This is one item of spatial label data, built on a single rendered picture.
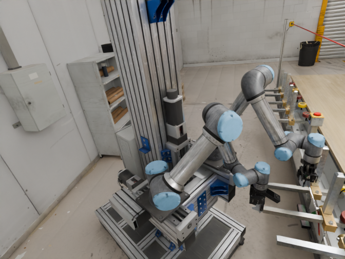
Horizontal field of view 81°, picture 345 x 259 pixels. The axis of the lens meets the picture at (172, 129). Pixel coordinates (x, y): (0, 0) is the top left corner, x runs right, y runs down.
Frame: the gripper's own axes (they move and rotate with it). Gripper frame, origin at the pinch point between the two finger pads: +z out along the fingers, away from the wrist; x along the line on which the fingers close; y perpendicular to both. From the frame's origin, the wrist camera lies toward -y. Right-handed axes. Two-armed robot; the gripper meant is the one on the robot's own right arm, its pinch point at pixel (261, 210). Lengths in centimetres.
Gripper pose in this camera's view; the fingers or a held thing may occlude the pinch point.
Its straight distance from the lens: 142.3
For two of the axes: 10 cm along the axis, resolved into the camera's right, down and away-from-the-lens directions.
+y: -9.4, -0.6, 3.4
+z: 1.2, 8.7, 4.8
